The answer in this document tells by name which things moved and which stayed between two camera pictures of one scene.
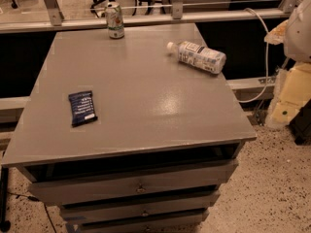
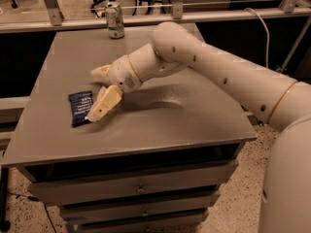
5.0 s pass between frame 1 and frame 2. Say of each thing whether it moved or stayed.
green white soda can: stayed
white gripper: moved
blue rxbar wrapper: stayed
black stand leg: stayed
